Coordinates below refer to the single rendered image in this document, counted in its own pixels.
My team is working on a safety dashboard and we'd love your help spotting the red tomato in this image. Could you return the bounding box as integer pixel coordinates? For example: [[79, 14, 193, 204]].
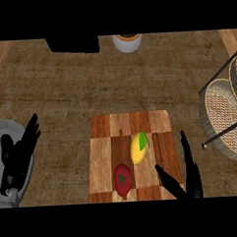
[[113, 162, 136, 202]]

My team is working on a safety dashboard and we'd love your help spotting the wicker tiered basket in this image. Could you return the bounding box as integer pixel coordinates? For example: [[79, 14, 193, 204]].
[[195, 47, 237, 170]]

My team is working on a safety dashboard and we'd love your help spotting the black box appliance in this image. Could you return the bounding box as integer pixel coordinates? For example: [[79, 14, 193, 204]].
[[44, 34, 101, 56]]

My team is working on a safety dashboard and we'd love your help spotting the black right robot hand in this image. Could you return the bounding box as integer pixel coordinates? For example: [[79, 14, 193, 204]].
[[151, 129, 205, 202]]

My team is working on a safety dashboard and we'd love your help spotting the grey pot with orange rim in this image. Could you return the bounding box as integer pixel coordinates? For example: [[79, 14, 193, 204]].
[[111, 32, 145, 55]]

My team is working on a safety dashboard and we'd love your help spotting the checkered wooden cutting board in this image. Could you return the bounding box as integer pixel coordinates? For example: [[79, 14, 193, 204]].
[[83, 108, 186, 205]]

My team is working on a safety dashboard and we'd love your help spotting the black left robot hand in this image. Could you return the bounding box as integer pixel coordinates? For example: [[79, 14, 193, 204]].
[[0, 113, 44, 198]]

